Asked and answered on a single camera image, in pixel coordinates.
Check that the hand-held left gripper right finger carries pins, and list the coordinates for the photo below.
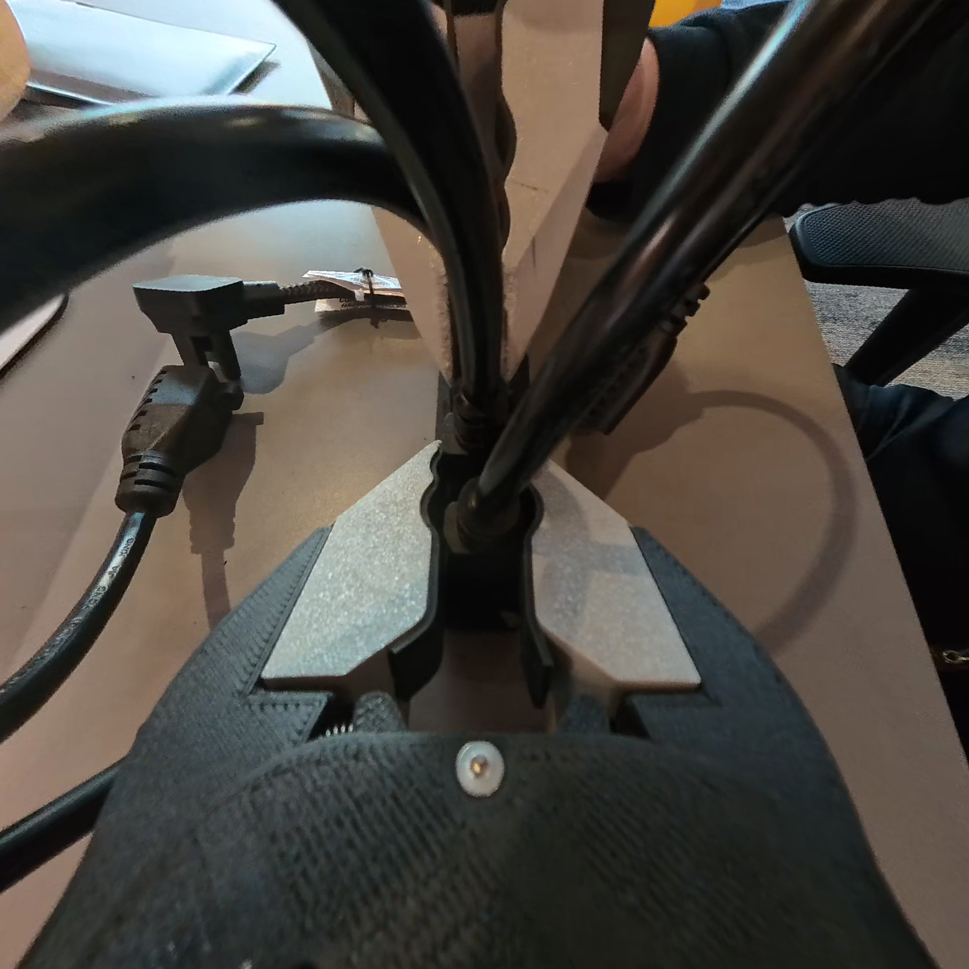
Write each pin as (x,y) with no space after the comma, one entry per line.
(613,598)

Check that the person's right hand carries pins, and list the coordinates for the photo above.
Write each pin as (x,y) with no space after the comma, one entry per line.
(632,136)

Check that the person's legs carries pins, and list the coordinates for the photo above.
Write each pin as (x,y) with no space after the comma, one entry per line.
(923,469)

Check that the black mesh office chair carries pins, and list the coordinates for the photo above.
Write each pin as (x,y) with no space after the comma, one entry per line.
(878,235)

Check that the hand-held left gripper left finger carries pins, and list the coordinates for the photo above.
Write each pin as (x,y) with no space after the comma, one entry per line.
(356,590)

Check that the person's right forearm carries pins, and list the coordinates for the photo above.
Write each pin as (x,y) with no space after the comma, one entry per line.
(870,113)

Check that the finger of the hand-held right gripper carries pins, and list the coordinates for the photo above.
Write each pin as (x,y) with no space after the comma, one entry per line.
(552,113)
(473,45)

